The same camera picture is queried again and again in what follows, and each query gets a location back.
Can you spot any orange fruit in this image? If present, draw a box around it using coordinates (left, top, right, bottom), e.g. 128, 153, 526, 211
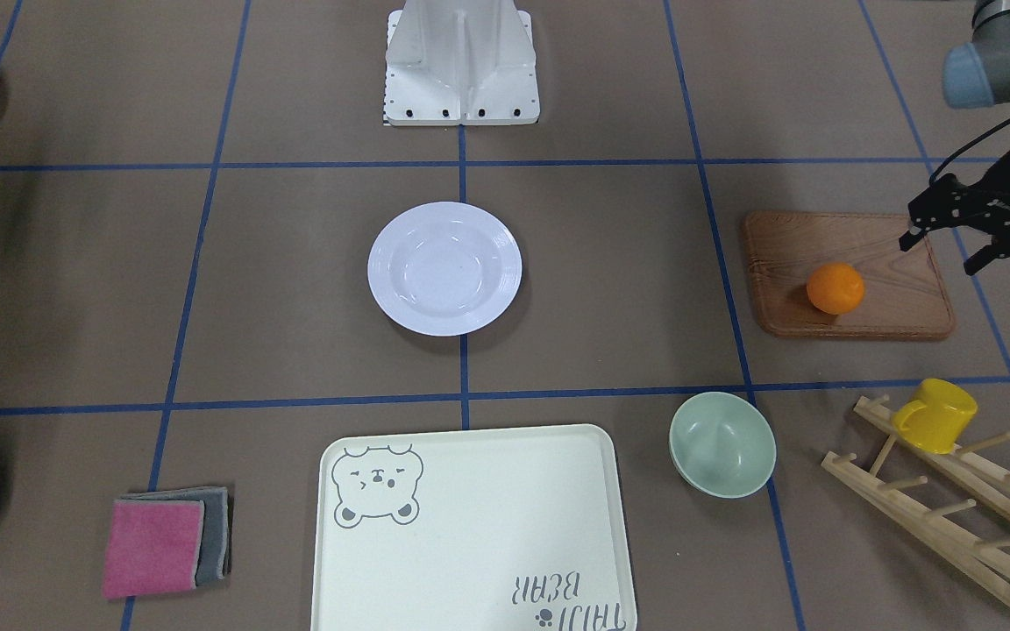
806, 262, 866, 316

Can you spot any cream bear tray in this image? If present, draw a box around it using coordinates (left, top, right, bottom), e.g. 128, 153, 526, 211
311, 424, 638, 630

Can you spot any wooden cutting board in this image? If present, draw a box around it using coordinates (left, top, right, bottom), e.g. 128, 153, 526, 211
742, 210, 957, 341

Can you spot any yellow mug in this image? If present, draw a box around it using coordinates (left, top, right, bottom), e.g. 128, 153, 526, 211
890, 377, 979, 454

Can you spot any mint green bowl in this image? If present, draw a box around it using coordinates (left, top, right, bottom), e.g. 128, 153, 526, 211
668, 392, 777, 500

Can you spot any wooden mug rack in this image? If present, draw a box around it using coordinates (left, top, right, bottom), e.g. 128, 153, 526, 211
821, 396, 1010, 608

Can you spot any white round plate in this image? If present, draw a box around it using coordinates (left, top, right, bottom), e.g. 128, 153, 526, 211
367, 202, 523, 337

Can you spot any grey cloth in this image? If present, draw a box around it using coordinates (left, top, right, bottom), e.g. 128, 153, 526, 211
118, 486, 230, 589

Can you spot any pink cloth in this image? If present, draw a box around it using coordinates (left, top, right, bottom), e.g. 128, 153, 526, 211
101, 500, 204, 599

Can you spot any black camera cable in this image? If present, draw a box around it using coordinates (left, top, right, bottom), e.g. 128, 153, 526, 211
928, 92, 1010, 187

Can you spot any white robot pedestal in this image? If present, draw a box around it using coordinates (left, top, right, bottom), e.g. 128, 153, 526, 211
382, 1, 541, 127

